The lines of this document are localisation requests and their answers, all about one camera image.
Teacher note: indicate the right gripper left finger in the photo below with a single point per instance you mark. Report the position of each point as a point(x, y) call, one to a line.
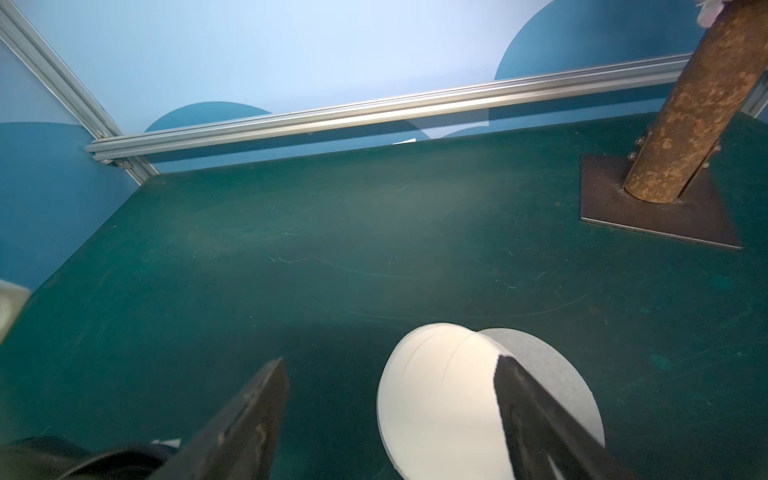
point(241, 440)

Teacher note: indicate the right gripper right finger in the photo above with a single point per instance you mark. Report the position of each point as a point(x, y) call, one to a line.
point(543, 440)

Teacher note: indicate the black cup lid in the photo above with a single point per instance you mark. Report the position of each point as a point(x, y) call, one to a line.
point(50, 457)

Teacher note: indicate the pink cherry blossom tree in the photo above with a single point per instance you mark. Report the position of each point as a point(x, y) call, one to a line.
point(664, 188)

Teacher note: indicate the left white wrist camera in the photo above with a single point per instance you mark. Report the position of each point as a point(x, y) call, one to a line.
point(12, 300)

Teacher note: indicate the aluminium back frame bar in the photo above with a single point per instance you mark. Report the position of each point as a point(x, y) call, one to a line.
point(526, 90)

